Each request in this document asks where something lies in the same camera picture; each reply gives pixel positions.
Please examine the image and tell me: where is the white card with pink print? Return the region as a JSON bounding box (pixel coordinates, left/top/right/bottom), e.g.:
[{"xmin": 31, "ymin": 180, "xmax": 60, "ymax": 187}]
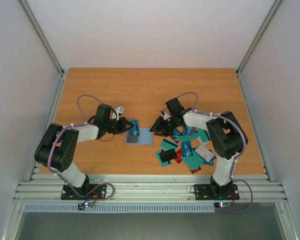
[{"xmin": 195, "ymin": 145, "xmax": 215, "ymax": 162}]

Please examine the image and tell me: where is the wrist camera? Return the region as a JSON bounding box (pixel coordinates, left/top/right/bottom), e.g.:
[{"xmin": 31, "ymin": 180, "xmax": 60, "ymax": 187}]
[
  {"xmin": 115, "ymin": 105, "xmax": 125, "ymax": 120},
  {"xmin": 160, "ymin": 109, "xmax": 171, "ymax": 120}
]

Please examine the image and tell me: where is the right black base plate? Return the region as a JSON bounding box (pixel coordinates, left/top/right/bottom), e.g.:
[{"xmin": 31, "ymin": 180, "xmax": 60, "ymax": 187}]
[{"xmin": 193, "ymin": 183, "xmax": 240, "ymax": 201}]

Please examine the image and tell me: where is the teal card left middle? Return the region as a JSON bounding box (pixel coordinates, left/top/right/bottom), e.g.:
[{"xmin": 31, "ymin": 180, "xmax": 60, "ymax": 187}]
[{"xmin": 160, "ymin": 138, "xmax": 178, "ymax": 150}]

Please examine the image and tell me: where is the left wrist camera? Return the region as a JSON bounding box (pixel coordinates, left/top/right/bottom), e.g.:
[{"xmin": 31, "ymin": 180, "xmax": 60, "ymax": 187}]
[{"xmin": 115, "ymin": 105, "xmax": 125, "ymax": 120}]

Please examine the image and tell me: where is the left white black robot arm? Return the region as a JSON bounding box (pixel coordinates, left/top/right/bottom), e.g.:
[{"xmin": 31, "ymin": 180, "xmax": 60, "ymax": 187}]
[{"xmin": 34, "ymin": 104, "xmax": 134, "ymax": 199}]

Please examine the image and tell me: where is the pink leather card holder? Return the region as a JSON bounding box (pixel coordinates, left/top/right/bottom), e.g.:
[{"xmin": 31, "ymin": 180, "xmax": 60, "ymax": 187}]
[{"xmin": 126, "ymin": 128, "xmax": 153, "ymax": 146}]

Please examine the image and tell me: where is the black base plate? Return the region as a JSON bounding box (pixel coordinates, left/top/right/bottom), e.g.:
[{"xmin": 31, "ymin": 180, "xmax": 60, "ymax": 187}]
[
  {"xmin": 60, "ymin": 184, "xmax": 107, "ymax": 201},
  {"xmin": 193, "ymin": 183, "xmax": 240, "ymax": 201}
]

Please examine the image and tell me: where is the red card bottom right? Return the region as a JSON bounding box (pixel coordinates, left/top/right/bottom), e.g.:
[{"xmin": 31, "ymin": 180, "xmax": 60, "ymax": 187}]
[{"xmin": 190, "ymin": 166, "xmax": 202, "ymax": 174}]

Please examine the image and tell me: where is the black card on teal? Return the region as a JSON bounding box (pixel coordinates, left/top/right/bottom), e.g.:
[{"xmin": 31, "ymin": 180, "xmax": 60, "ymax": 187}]
[{"xmin": 158, "ymin": 149, "xmax": 178, "ymax": 163}]

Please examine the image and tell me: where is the teal card right upper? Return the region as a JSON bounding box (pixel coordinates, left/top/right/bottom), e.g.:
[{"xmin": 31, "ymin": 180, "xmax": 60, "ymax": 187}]
[{"xmin": 196, "ymin": 128, "xmax": 211, "ymax": 146}]

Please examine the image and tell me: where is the right small circuit board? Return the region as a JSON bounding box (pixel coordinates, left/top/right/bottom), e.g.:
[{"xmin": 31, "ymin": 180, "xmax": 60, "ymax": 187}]
[{"xmin": 214, "ymin": 201, "xmax": 232, "ymax": 209}]

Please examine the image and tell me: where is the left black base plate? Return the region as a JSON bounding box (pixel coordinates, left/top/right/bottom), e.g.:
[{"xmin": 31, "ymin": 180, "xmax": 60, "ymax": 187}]
[{"xmin": 60, "ymin": 184, "xmax": 107, "ymax": 201}]

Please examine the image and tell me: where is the teal card centre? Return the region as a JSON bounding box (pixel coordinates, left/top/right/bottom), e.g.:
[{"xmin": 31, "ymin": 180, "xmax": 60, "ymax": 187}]
[{"xmin": 175, "ymin": 129, "xmax": 199, "ymax": 142}]

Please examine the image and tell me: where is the small circuit board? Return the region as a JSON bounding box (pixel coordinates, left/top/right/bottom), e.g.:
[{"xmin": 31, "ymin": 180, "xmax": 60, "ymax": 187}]
[
  {"xmin": 77, "ymin": 202, "xmax": 94, "ymax": 211},
  {"xmin": 214, "ymin": 201, "xmax": 232, "ymax": 209}
]

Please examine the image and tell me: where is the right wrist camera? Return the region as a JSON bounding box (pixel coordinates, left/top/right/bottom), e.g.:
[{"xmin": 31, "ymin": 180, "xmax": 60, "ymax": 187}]
[{"xmin": 160, "ymin": 109, "xmax": 171, "ymax": 120}]

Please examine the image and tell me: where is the blue visa card centre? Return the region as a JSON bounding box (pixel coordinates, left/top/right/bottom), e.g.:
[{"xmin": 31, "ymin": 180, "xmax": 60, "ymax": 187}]
[{"xmin": 180, "ymin": 141, "xmax": 193, "ymax": 157}]

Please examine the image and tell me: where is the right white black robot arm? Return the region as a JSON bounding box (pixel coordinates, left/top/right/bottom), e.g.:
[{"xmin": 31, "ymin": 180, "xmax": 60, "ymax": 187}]
[{"xmin": 149, "ymin": 97, "xmax": 248, "ymax": 198}]

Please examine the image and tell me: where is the left small circuit board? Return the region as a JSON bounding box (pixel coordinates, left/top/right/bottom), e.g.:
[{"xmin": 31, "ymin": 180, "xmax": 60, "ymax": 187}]
[{"xmin": 77, "ymin": 202, "xmax": 94, "ymax": 211}]

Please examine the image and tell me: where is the teal card under black card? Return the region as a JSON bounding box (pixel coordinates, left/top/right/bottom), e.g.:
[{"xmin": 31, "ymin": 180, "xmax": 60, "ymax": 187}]
[{"xmin": 155, "ymin": 149, "xmax": 172, "ymax": 168}]

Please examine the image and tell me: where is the grey slotted cable duct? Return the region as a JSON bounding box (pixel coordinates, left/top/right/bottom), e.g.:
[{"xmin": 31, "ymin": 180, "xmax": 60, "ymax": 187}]
[{"xmin": 24, "ymin": 202, "xmax": 215, "ymax": 214}]

